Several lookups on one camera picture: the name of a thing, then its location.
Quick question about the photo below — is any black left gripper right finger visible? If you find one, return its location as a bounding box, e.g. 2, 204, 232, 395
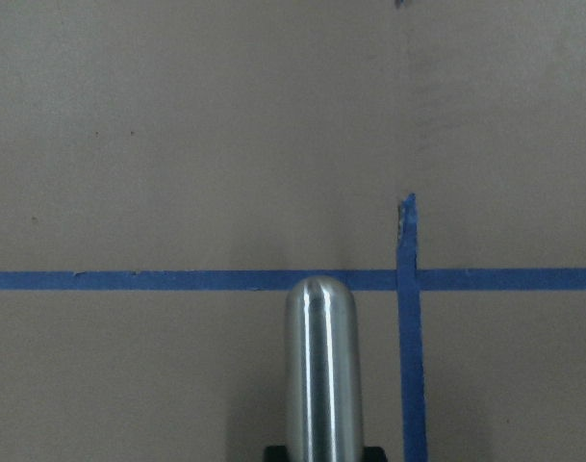
362, 447, 385, 462

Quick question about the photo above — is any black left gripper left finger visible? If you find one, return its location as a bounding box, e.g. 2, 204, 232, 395
264, 446, 288, 462

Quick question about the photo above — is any steel muddler with black tip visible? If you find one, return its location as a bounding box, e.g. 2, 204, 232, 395
284, 275, 364, 461

